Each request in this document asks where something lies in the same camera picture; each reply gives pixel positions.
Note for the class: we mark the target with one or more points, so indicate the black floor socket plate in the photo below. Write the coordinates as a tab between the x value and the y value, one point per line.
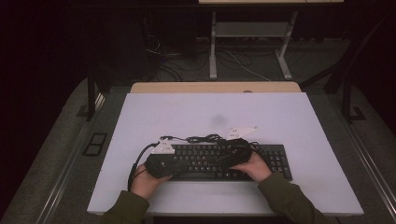
95	144

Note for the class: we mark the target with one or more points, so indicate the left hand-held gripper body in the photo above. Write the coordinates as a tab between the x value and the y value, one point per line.
160	165

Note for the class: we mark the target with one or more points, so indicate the black computer keyboard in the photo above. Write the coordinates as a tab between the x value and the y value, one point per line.
202	163

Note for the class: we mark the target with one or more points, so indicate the metal floor rail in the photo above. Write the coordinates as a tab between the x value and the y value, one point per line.
62	183
370	165

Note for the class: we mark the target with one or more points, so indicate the person's right hand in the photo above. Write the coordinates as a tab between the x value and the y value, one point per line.
255	169

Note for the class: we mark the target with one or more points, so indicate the white metal desk frame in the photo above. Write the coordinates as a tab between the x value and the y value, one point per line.
249	29

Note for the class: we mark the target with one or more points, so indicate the black metal stand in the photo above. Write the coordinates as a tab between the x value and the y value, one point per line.
347	99
91	96

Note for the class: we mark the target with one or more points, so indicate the person's left hand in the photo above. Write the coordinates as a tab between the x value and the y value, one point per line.
146	185

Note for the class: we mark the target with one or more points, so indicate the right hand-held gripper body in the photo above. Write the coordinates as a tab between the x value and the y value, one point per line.
239	152

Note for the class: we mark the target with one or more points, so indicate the white table board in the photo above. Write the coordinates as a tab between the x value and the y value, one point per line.
218	109

